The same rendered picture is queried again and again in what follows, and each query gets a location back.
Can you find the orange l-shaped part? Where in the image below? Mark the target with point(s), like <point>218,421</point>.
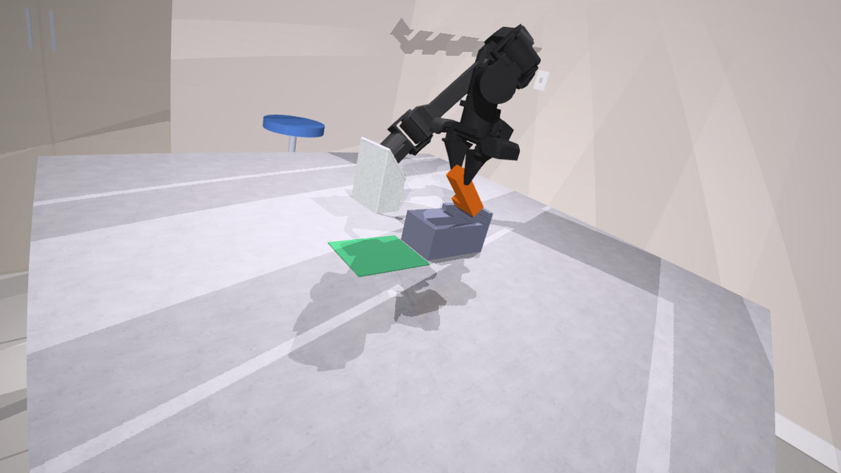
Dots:
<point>466,196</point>

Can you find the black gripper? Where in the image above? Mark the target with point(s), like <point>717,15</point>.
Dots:
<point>475,127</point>

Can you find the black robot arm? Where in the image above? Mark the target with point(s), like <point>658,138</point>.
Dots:
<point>505,63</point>

